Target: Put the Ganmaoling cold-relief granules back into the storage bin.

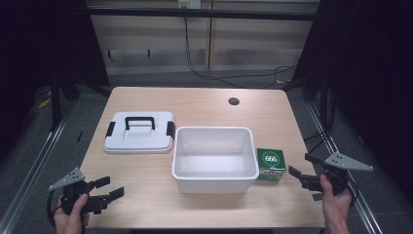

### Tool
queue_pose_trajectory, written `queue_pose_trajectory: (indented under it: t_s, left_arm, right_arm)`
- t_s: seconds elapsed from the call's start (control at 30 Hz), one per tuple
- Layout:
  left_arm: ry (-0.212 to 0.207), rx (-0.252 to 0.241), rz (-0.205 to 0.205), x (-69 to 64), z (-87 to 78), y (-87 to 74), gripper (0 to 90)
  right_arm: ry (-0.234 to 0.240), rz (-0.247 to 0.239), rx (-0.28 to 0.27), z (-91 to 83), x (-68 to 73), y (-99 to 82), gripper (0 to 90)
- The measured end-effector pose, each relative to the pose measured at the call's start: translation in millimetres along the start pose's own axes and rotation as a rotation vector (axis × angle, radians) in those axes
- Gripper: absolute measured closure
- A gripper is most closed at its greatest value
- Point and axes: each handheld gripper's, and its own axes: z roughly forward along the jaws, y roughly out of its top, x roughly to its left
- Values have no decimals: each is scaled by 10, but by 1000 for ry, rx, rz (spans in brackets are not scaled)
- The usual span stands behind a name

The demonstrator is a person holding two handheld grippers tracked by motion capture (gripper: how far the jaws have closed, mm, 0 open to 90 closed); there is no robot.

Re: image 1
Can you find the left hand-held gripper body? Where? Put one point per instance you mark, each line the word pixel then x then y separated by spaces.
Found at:
pixel 75 190

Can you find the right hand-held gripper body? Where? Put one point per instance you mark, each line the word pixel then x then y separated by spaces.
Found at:
pixel 337 169

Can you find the person's left hand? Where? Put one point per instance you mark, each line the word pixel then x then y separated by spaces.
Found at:
pixel 69 219

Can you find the person's right hand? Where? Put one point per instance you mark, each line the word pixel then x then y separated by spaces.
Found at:
pixel 334 204

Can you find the green cardboard box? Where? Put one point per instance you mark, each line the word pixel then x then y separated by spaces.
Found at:
pixel 270 162

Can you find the white plastic storage box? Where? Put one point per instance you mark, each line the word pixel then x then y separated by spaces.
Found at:
pixel 214 159

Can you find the yellow floor tape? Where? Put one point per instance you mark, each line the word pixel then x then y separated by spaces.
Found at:
pixel 44 103

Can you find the dark curtain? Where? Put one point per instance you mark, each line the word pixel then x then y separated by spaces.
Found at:
pixel 370 65
pixel 39 48

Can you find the metal floor rail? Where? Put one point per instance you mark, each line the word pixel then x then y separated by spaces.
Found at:
pixel 344 156
pixel 35 162

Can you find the black stand post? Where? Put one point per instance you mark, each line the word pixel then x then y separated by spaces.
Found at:
pixel 56 104

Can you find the black horizontal frame bar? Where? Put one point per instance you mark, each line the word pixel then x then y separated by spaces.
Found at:
pixel 195 13

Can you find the white wall power outlet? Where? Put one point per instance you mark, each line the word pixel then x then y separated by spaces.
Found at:
pixel 189 3

